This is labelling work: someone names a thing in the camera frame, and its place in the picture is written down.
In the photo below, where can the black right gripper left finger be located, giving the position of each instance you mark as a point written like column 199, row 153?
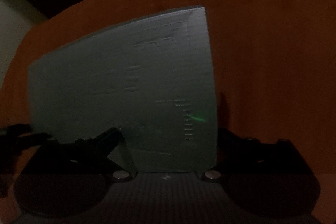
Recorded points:
column 63, row 180

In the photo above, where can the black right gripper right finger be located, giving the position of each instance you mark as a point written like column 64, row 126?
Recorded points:
column 264, row 182

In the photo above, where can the white box lid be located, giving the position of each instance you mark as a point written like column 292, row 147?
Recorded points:
column 151, row 77

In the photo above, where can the red tablecloth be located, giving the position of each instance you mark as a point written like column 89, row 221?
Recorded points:
column 274, row 60

